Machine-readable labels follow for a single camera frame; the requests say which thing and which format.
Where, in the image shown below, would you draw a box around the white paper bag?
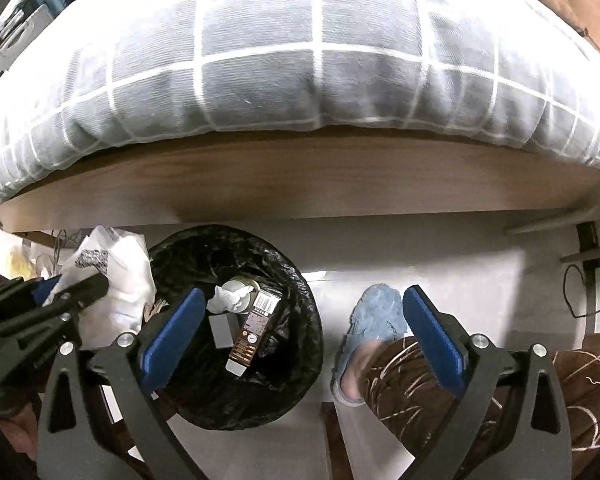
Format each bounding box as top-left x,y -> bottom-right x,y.
45,226 -> 156,350

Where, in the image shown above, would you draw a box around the black lined trash bin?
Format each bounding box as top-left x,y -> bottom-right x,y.
149,224 -> 324,431

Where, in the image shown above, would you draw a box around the brown patterned pyjama leg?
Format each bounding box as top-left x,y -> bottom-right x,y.
363,334 -> 600,479

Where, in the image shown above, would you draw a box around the blue fuzzy slipper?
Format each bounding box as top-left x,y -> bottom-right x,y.
332,284 -> 410,408

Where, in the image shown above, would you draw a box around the crumpled white tissue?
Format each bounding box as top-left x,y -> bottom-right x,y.
207,280 -> 256,314

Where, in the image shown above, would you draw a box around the brown cigarette box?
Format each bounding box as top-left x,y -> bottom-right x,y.
225,289 -> 282,377

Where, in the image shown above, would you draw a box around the grey checked bed sheet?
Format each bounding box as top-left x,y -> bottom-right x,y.
0,0 -> 600,205

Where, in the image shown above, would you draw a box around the wooden bed frame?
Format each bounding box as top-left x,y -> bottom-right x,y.
0,127 -> 600,233

